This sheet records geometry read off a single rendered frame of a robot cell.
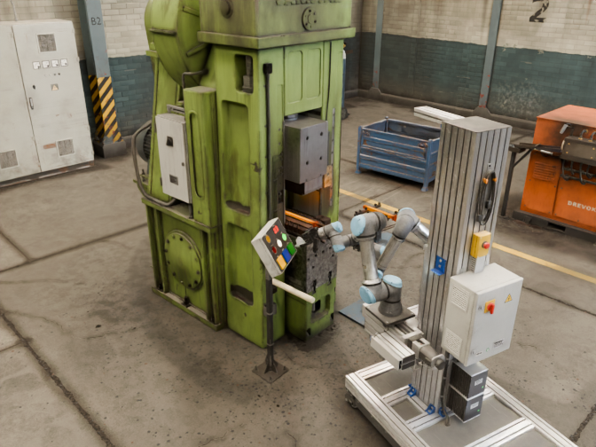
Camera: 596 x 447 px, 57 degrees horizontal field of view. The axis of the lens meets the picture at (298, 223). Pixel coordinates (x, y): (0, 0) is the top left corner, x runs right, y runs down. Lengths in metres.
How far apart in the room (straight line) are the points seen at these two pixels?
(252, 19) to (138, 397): 2.66
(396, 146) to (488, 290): 4.97
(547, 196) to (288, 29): 4.23
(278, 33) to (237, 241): 1.60
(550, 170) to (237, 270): 3.98
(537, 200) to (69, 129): 6.41
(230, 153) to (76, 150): 5.02
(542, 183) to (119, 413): 5.16
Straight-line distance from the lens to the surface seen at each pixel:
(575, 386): 4.63
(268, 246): 3.53
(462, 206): 2.99
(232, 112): 3.95
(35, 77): 8.45
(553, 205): 7.04
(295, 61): 3.87
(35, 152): 8.61
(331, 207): 4.51
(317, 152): 3.96
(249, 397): 4.08
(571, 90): 11.06
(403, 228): 3.58
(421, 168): 7.70
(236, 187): 4.09
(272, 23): 3.63
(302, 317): 4.43
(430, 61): 12.35
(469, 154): 2.90
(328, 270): 4.40
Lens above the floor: 2.74
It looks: 25 degrees down
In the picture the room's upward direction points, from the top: straight up
